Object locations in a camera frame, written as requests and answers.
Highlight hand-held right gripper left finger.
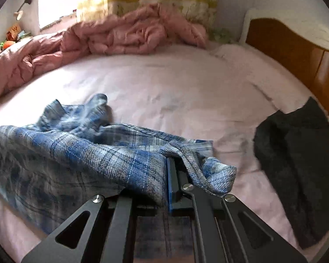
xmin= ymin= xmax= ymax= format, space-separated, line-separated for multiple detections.
xmin=21 ymin=194 xmax=135 ymax=263

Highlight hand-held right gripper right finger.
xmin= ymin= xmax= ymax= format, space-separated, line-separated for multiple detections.
xmin=167 ymin=157 xmax=309 ymax=263

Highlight blue plaid flannel shirt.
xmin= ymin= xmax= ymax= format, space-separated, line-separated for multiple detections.
xmin=0 ymin=93 xmax=237 ymax=259

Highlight dark grey knitted garment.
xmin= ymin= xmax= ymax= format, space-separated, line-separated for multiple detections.
xmin=254 ymin=96 xmax=329 ymax=250

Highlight pink quilted duvet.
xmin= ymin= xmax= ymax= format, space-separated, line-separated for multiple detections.
xmin=0 ymin=2 xmax=209 ymax=99

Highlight wooden headboard with white frame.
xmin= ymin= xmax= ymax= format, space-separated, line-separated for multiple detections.
xmin=237 ymin=8 xmax=329 ymax=132

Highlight wall lamp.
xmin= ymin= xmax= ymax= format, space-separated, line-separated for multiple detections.
xmin=13 ymin=0 xmax=33 ymax=21

